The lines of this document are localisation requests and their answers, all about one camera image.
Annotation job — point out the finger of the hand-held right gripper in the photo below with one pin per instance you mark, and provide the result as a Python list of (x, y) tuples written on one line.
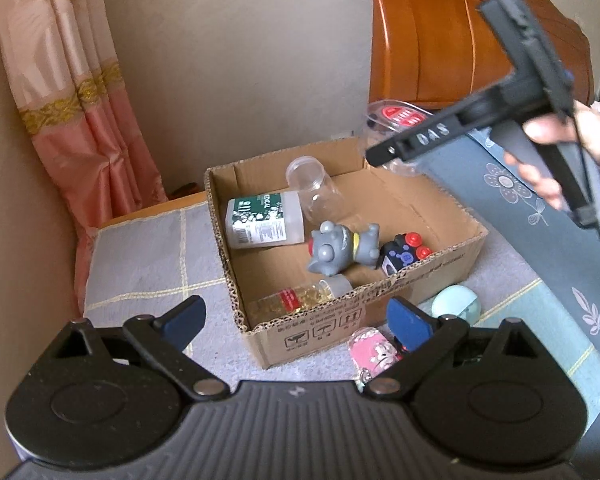
[(387, 151)]

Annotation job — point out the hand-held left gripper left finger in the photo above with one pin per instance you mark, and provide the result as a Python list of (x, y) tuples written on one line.
[(185, 317)]

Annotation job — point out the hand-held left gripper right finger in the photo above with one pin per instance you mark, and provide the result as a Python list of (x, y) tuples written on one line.
[(407, 322)]

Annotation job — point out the clear jar with red contents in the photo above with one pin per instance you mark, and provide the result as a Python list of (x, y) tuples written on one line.
[(400, 116)]

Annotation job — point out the black cube toy red buttons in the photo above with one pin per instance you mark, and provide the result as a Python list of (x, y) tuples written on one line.
[(402, 257)]

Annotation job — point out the clear round plastic jar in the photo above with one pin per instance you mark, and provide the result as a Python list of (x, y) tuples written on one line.
[(320, 195)]

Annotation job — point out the grey monster figurine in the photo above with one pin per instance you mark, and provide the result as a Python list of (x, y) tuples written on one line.
[(330, 250)]

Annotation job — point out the clear bottle of yellow capsules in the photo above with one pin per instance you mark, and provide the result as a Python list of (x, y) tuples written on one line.
[(300, 297)]

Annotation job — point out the brown cardboard box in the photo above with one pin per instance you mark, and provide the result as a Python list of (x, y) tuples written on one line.
[(290, 265)]

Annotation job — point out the white bottle with green label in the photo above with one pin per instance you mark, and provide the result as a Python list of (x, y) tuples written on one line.
[(260, 220)]

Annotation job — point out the person's right hand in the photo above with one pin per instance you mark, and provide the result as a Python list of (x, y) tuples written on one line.
[(585, 130)]

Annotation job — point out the mint green round case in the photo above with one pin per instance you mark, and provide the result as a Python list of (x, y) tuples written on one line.
[(455, 302)]

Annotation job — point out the checkered blue grey towel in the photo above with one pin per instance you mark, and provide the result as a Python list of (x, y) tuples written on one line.
[(145, 270)]

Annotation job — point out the wooden bed headboard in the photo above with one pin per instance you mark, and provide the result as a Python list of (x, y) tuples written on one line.
[(430, 35)]

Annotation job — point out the blue flowered bed sheet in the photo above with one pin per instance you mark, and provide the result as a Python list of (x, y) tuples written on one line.
[(530, 260)]

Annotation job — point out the pink and cream curtain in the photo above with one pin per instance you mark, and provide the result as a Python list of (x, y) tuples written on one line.
[(80, 110)]

